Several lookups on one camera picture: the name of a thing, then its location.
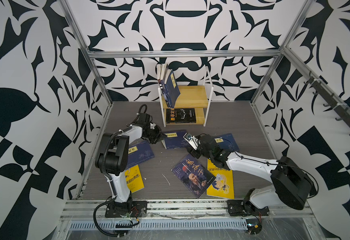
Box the purple portrait book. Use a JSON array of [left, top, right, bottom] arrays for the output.
[[162, 64, 172, 108], [172, 154, 215, 199]]

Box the grey wall hook rail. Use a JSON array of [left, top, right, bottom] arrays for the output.
[[304, 71, 350, 136]]

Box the black standing book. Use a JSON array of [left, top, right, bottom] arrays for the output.
[[156, 64, 168, 102]]

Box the thick blue book yellow label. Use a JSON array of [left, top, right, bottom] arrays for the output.
[[165, 69, 180, 109]]

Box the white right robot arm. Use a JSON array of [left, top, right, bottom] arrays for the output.
[[183, 133, 319, 216]]

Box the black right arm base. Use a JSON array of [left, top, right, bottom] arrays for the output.
[[226, 188, 269, 217]]

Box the yellow book right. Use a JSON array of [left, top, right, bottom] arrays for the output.
[[206, 159, 235, 199]]

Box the black book yellow title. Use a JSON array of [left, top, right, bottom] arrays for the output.
[[166, 108, 196, 124]]

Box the wooden white-framed bookshelf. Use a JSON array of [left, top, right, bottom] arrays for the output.
[[158, 68, 214, 126]]

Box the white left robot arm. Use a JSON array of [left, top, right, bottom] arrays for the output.
[[95, 113, 163, 206]]

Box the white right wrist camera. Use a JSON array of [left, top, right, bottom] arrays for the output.
[[183, 133, 199, 150]]

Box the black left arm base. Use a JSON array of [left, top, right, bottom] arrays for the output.
[[105, 201, 148, 218]]

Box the yellow book left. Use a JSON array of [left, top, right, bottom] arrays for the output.
[[125, 165, 145, 193]]

